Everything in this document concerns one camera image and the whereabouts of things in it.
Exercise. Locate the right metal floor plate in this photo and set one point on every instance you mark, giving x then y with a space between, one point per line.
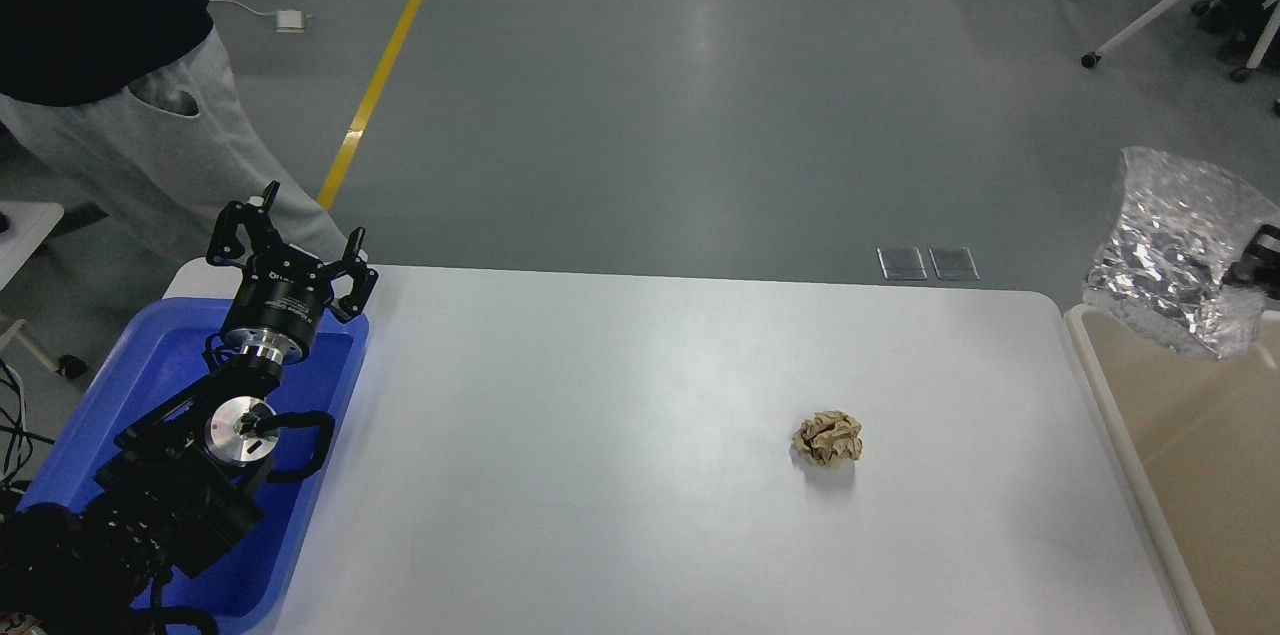
954 264

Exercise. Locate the white side table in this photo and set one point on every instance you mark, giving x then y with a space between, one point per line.
30 223

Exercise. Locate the metal floor plate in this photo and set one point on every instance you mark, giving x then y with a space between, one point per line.
902 264
954 264

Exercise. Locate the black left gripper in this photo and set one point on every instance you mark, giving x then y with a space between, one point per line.
281 301

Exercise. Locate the crumpled brown paper ball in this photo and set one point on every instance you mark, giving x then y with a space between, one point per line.
829 439

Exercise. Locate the silver foil bag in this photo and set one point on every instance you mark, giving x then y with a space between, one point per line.
1161 270

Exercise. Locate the person in grey trousers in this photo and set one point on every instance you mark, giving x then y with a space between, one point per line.
134 102

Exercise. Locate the black office chair base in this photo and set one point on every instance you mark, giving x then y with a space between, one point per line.
1244 24

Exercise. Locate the blue plastic bin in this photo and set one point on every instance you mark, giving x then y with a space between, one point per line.
160 353

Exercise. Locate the white power adapter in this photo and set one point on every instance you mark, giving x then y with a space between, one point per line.
290 21

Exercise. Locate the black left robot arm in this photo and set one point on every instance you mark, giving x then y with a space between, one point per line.
179 492

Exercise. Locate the beige plastic bin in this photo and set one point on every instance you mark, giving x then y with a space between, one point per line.
1198 442

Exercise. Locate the left metal floor plate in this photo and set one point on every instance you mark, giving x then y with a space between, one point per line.
902 264

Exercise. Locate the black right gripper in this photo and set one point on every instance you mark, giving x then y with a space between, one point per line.
1258 266

